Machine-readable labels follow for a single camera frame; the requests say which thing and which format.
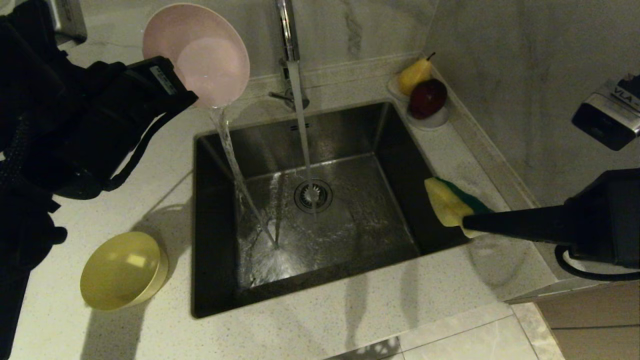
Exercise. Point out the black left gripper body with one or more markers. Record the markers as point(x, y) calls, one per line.
point(110, 115)

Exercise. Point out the small white dish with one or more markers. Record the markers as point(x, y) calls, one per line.
point(431, 124)
point(392, 90)

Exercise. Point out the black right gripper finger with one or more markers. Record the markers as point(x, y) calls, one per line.
point(520, 225)

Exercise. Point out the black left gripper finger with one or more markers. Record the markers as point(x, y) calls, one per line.
point(181, 101)

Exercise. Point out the stainless steel sink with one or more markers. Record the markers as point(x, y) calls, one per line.
point(370, 240)

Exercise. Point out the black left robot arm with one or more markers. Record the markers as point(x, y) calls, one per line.
point(20, 100)

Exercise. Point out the round metal drain strainer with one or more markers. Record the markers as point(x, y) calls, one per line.
point(322, 197)

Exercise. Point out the yellow plastic bowl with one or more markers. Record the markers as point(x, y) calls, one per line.
point(122, 270)

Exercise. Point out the yellow pear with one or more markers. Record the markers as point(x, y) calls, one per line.
point(413, 77)

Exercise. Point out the green yellow sponge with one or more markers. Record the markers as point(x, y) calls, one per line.
point(445, 202)

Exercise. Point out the pink plastic bowl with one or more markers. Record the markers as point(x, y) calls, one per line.
point(200, 55)

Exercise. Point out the dark red apple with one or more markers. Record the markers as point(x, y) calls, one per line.
point(427, 99)

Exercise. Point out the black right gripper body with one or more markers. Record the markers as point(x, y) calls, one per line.
point(610, 220)

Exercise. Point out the chrome faucet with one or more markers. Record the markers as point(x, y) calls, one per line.
point(287, 30)

